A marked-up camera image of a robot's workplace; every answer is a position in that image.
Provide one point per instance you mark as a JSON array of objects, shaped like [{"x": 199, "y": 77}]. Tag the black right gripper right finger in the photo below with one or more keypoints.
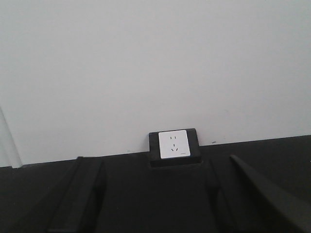
[{"x": 283, "y": 212}]

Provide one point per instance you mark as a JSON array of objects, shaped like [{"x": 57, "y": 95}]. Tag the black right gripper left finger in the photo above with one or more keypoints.
[{"x": 81, "y": 203}]

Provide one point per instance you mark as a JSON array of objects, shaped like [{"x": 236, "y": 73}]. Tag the black socket housing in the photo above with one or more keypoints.
[{"x": 154, "y": 156}]

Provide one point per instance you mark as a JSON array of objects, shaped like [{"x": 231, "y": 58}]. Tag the white wall socket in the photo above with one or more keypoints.
[{"x": 173, "y": 144}]

